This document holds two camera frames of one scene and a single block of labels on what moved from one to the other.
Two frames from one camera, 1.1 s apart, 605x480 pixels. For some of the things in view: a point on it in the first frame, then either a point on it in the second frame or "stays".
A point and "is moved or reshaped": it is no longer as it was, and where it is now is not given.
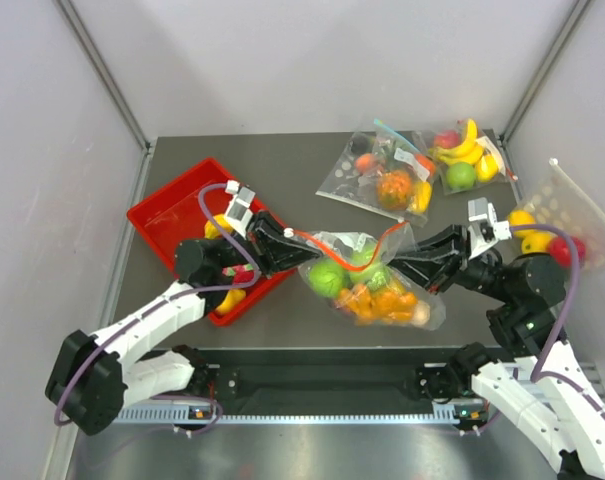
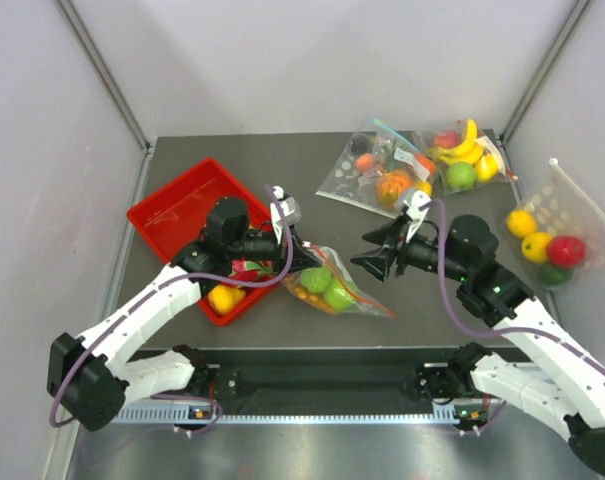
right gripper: x=440 y=259 → x=378 y=263
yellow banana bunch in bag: x=466 y=151 stays
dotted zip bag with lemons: x=555 y=201 stays
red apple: x=447 y=139 stays
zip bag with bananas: x=463 y=155 stays
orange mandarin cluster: x=369 y=306 → x=293 y=283
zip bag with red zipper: x=354 y=274 is moved or reshaped
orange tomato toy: x=426 y=162 stays
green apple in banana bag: x=460 y=175 stays
